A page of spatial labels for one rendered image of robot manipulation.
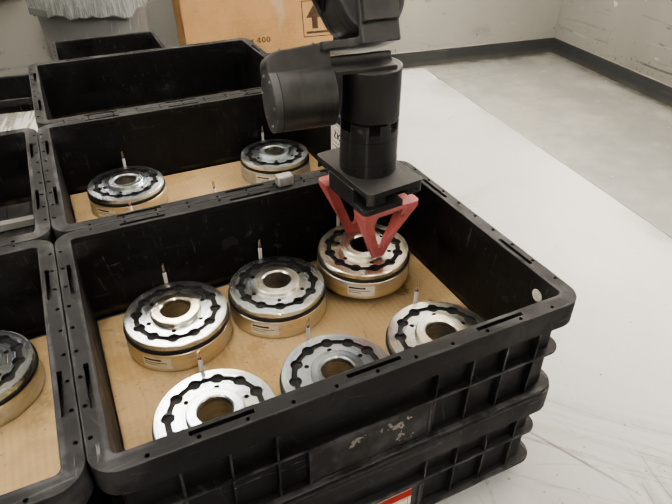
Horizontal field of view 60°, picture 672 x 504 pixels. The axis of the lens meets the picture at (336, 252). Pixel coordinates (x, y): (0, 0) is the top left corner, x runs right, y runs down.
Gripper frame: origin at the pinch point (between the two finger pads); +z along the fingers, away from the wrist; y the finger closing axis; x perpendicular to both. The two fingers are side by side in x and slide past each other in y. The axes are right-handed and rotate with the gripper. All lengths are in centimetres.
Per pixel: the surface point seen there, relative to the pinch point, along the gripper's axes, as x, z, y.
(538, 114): 227, 94, -162
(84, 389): -31.2, -5.1, 11.1
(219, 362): -19.5, 5.2, 4.0
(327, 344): -10.7, 2.4, 9.8
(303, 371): -14.4, 1.9, 11.9
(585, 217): 53, 19, -8
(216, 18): 87, 49, -277
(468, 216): 7.6, -4.5, 7.4
